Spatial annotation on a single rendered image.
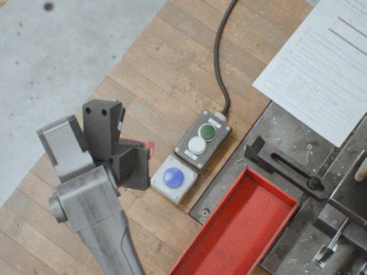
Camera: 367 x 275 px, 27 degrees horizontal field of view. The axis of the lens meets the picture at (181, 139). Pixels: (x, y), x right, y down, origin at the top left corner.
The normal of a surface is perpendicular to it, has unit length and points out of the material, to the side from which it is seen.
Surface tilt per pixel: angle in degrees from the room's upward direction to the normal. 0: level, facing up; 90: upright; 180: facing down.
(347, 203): 0
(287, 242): 0
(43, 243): 0
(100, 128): 41
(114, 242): 11
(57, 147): 23
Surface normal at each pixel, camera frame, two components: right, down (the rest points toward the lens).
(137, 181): -0.38, 0.32
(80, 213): 0.06, -0.10
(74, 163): 0.15, 0.09
